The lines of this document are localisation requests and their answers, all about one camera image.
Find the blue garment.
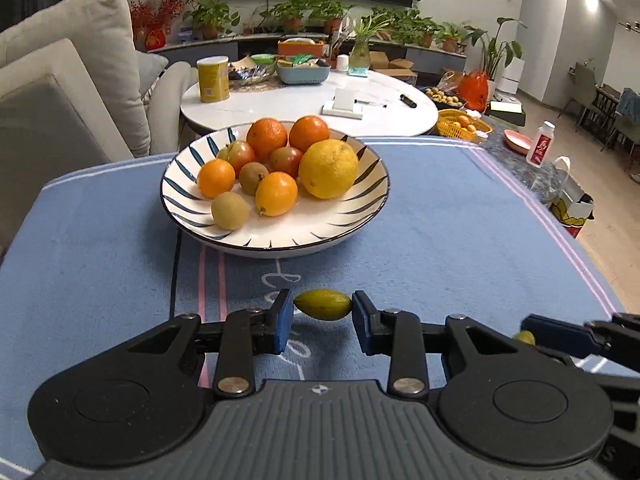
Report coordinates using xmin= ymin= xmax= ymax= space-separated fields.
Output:
xmin=616 ymin=87 xmax=640 ymax=121

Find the tall leafy floor plant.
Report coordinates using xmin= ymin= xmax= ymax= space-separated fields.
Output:
xmin=465 ymin=16 xmax=528 ymax=83

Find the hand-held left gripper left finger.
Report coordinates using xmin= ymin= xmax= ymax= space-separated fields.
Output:
xmin=127 ymin=288 xmax=295 ymax=399

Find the teal plastic basket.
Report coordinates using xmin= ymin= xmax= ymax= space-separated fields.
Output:
xmin=275 ymin=57 xmax=331 ymax=86

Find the cardboard box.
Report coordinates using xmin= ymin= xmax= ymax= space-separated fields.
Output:
xmin=370 ymin=50 xmax=418 ymax=86

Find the light grey throw pillow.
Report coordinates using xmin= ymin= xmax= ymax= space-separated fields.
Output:
xmin=136 ymin=51 xmax=169 ymax=98

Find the small round orange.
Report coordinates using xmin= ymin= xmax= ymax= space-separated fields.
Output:
xmin=197 ymin=158 xmax=236 ymax=200

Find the pile of small tangerines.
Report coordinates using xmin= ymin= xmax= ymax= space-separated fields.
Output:
xmin=447 ymin=114 xmax=483 ymax=133

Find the large yellow lemon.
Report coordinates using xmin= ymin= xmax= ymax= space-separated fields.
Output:
xmin=299 ymin=140 xmax=360 ymax=200

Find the white printed shopping bag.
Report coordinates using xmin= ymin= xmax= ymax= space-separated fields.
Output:
xmin=547 ymin=156 xmax=596 ymax=238

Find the dining chair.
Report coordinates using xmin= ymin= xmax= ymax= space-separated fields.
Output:
xmin=557 ymin=62 xmax=598 ymax=126

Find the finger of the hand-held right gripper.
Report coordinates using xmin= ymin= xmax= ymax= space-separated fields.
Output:
xmin=521 ymin=312 xmax=640 ymax=361
xmin=532 ymin=344 xmax=640 ymax=378

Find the white blue striped plate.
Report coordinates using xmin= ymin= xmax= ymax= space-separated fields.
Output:
xmin=160 ymin=121 xmax=391 ymax=259

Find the orange box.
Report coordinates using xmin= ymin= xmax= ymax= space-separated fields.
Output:
xmin=277 ymin=37 xmax=323 ymax=57

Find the orange plastic bag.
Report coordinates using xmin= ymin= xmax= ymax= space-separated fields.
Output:
xmin=459 ymin=71 xmax=490 ymax=113

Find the white air purifier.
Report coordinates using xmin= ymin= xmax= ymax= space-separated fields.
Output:
xmin=495 ymin=56 xmax=527 ymax=95

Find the row of potted plants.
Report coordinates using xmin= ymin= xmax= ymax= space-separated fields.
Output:
xmin=182 ymin=0 xmax=471 ymax=53

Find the yellow can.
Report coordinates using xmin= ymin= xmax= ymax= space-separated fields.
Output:
xmin=196 ymin=56 xmax=231 ymax=103

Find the flat white black box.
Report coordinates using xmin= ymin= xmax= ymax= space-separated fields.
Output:
xmin=487 ymin=101 xmax=527 ymax=127

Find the tray of golden balls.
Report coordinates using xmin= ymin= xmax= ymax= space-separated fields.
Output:
xmin=422 ymin=85 xmax=466 ymax=109

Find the blue table cloth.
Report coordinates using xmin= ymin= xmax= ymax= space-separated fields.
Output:
xmin=0 ymin=135 xmax=628 ymax=476

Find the grey television cabinet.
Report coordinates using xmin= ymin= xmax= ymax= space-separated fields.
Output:
xmin=147 ymin=32 xmax=468 ymax=76

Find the white napkin holder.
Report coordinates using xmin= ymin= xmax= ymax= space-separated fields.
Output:
xmin=321 ymin=87 xmax=363 ymax=121

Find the brown kiwi fruit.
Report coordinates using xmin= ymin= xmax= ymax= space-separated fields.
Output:
xmin=211 ymin=191 xmax=250 ymax=231
xmin=239 ymin=161 xmax=271 ymax=196

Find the pile of snack wrappers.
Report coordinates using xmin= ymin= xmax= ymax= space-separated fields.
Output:
xmin=227 ymin=57 xmax=276 ymax=85

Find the large orange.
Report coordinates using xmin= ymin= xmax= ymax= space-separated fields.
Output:
xmin=246 ymin=117 xmax=289 ymax=161
xmin=289 ymin=115 xmax=331 ymax=153

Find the oval yellow-orange citrus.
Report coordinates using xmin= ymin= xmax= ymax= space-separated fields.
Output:
xmin=255 ymin=171 xmax=299 ymax=217

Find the red tomato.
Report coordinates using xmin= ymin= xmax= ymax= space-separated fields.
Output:
xmin=218 ymin=141 xmax=257 ymax=175
xmin=270 ymin=146 xmax=304 ymax=178

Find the red flower arrangement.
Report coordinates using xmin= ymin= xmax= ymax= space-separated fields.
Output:
xmin=129 ymin=0 xmax=186 ymax=51

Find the beige sofa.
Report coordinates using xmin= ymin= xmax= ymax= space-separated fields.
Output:
xmin=0 ymin=0 xmax=193 ymax=261

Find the pink bowl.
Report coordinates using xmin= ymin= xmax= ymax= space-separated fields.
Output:
xmin=502 ymin=129 xmax=535 ymax=155

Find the white bottle red label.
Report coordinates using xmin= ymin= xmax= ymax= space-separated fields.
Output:
xmin=526 ymin=121 xmax=557 ymax=167

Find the yellow mesh basket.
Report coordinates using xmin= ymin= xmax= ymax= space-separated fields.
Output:
xmin=434 ymin=108 xmax=493 ymax=140

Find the glass vase with plant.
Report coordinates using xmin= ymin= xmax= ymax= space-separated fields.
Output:
xmin=347 ymin=15 xmax=393 ymax=72

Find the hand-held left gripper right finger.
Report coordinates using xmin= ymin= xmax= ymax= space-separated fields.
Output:
xmin=351 ymin=290 xmax=523 ymax=397

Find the round white table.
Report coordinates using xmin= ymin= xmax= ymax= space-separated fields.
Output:
xmin=180 ymin=67 xmax=440 ymax=137

